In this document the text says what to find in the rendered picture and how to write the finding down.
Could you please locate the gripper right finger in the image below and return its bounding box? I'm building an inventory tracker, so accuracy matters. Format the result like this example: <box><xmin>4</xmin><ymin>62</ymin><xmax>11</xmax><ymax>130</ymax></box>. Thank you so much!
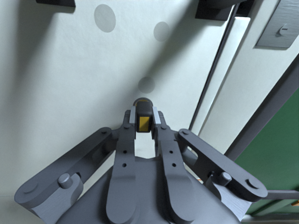
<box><xmin>151</xmin><ymin>106</ymin><xmax>268</xmax><ymax>222</ymax></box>

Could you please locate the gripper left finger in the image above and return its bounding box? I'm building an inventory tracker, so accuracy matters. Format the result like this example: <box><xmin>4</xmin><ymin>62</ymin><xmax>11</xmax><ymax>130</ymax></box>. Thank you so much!
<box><xmin>14</xmin><ymin>106</ymin><xmax>139</xmax><ymax>223</ymax></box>

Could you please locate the black key with yellow tag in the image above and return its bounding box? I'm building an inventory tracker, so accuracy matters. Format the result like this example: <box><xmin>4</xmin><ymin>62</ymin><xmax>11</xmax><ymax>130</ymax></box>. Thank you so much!
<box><xmin>135</xmin><ymin>100</ymin><xmax>155</xmax><ymax>134</ymax></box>

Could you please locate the white cab door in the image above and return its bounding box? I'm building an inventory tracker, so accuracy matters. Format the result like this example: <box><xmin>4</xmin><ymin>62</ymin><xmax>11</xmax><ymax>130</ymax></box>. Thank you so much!
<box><xmin>0</xmin><ymin>0</ymin><xmax>234</xmax><ymax>199</ymax></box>

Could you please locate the white cab body panel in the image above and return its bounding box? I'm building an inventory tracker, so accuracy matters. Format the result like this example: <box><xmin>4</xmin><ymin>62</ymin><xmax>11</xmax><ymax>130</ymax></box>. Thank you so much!
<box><xmin>191</xmin><ymin>15</ymin><xmax>299</xmax><ymax>155</ymax></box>

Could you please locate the black door seal strip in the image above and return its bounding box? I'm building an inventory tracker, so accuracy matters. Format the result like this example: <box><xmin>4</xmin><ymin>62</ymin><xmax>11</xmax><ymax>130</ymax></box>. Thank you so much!
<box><xmin>188</xmin><ymin>4</ymin><xmax>237</xmax><ymax>132</ymax></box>

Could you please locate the grey lock plate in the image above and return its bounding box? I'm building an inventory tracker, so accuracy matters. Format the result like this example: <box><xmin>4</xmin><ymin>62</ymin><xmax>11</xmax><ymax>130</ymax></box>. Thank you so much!
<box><xmin>254</xmin><ymin>0</ymin><xmax>299</xmax><ymax>50</ymax></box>

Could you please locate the grey keyway knob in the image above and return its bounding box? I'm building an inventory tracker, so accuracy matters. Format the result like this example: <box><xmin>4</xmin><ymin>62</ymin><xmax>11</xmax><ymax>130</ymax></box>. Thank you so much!
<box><xmin>276</xmin><ymin>23</ymin><xmax>289</xmax><ymax>37</ymax></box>

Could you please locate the green panel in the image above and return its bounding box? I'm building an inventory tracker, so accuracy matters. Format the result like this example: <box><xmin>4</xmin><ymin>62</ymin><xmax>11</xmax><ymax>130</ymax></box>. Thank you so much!
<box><xmin>233</xmin><ymin>92</ymin><xmax>299</xmax><ymax>216</ymax></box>

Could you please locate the grey horizontal bar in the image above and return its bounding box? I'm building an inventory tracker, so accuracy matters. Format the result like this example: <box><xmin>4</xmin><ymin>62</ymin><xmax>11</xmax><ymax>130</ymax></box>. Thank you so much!
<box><xmin>266</xmin><ymin>189</ymin><xmax>299</xmax><ymax>200</ymax></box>

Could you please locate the black hinge block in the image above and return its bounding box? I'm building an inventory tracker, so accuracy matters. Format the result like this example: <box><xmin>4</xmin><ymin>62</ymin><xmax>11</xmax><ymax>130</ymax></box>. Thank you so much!
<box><xmin>194</xmin><ymin>0</ymin><xmax>255</xmax><ymax>21</ymax></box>
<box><xmin>36</xmin><ymin>0</ymin><xmax>77</xmax><ymax>14</ymax></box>

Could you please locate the grey frame rail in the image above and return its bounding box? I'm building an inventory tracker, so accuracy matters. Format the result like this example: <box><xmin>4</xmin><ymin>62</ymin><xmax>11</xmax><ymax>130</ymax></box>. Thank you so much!
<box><xmin>223</xmin><ymin>69</ymin><xmax>299</xmax><ymax>162</ymax></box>

